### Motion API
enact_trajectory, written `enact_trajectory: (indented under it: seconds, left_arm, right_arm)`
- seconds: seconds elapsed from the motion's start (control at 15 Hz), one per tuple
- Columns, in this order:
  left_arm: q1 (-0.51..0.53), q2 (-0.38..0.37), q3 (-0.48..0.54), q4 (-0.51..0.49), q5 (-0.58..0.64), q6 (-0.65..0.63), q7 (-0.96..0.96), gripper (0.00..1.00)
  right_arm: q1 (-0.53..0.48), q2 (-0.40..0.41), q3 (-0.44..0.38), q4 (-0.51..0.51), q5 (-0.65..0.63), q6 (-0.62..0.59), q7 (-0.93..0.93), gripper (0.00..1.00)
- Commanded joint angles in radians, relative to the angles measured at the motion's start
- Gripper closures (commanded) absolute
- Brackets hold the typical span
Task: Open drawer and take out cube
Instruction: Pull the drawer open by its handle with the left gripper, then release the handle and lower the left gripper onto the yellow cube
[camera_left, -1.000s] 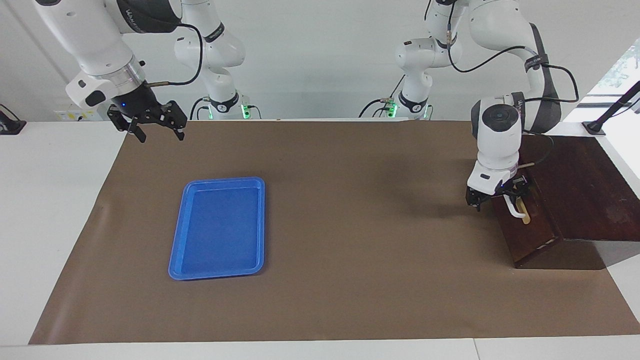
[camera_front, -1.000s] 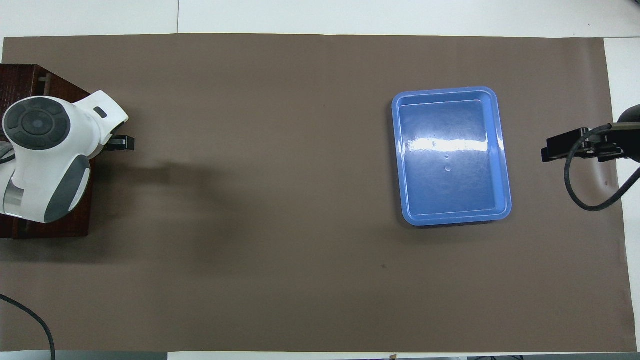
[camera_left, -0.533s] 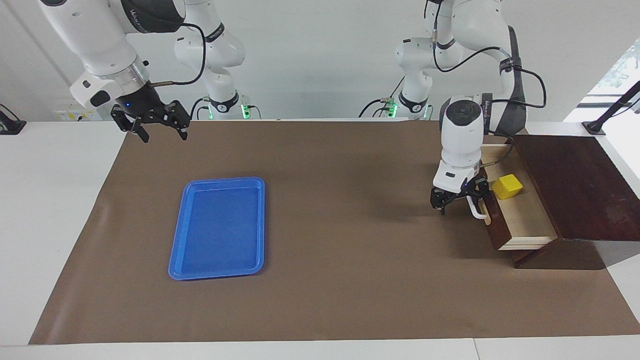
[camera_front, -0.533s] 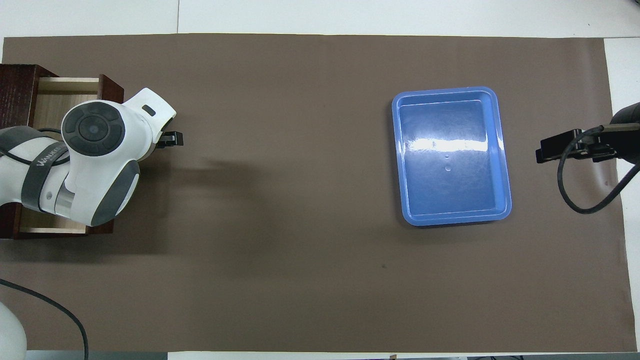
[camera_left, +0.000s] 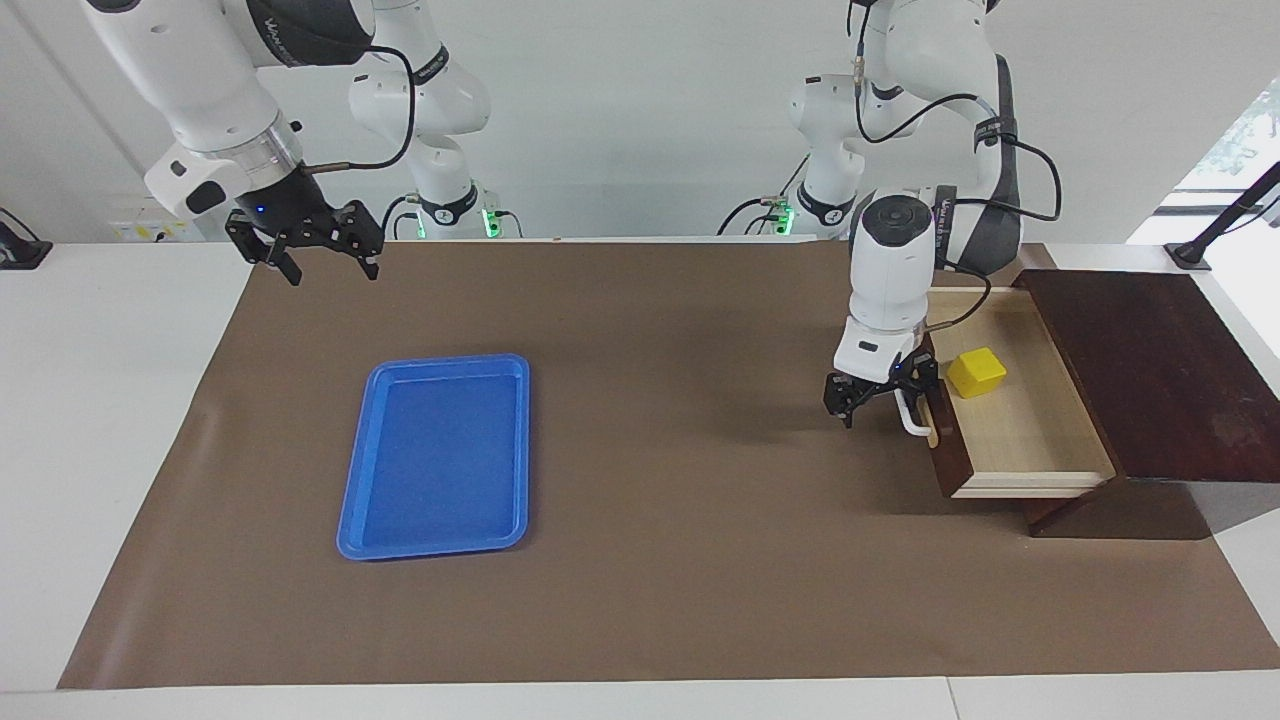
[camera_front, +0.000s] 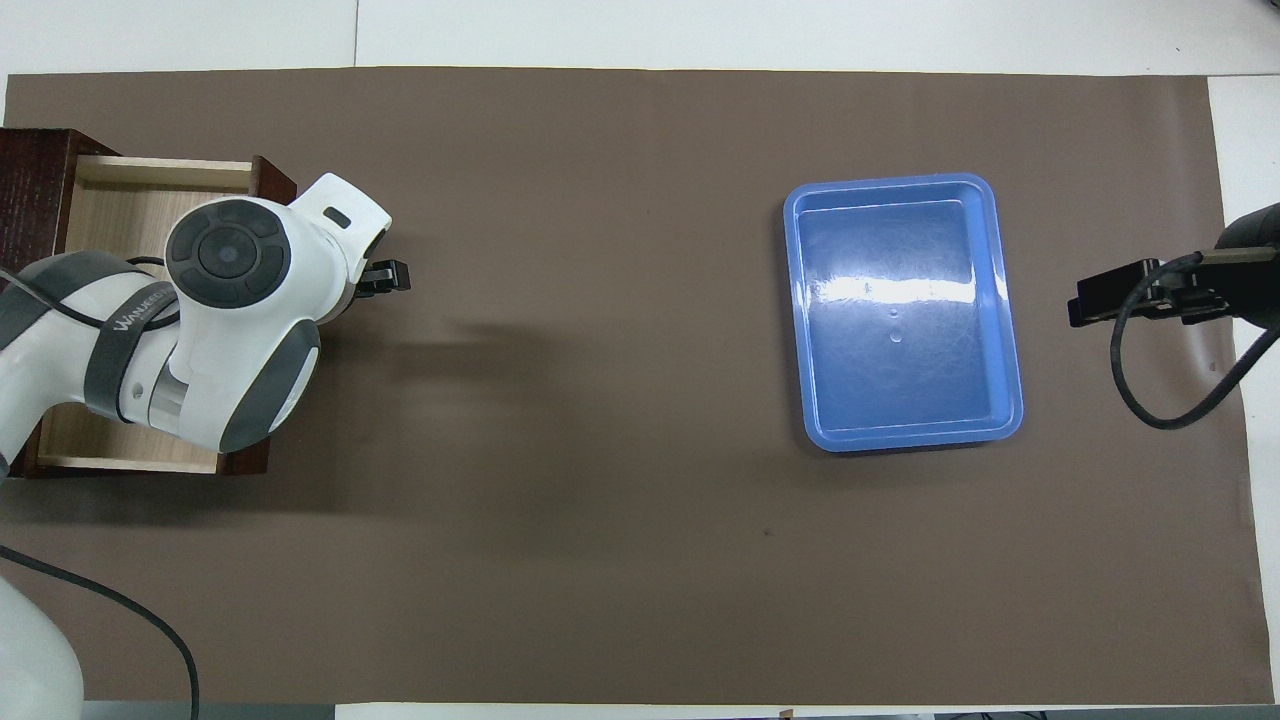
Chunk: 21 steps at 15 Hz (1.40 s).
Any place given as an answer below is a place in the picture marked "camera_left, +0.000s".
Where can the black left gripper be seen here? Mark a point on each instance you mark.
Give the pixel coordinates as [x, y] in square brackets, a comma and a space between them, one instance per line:
[860, 388]

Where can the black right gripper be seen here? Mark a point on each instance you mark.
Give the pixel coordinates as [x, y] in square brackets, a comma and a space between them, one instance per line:
[295, 215]

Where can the yellow cube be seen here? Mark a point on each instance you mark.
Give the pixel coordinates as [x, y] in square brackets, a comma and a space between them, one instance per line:
[977, 372]

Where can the wooden drawer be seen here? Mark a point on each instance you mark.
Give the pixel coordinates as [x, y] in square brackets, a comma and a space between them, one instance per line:
[1030, 430]

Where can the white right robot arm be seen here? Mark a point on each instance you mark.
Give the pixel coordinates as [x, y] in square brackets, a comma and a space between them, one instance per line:
[190, 80]

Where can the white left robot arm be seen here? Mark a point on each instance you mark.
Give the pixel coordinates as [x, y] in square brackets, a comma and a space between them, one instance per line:
[890, 280]

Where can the blue plastic tray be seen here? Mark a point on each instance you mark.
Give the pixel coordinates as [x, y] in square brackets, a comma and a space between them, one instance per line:
[440, 460]

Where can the brown paper table mat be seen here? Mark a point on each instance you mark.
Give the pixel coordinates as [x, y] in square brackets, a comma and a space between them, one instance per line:
[650, 500]

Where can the dark brown wooden cabinet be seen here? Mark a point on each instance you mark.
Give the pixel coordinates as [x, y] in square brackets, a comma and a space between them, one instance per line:
[1160, 380]

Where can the black clamp stand with pole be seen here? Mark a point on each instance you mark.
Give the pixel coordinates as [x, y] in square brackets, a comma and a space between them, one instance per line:
[1190, 256]

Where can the white wall socket box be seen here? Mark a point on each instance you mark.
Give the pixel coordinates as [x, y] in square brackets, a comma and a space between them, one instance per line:
[140, 230]

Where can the black table clamp mount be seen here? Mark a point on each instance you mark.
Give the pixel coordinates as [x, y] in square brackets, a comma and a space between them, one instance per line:
[20, 252]

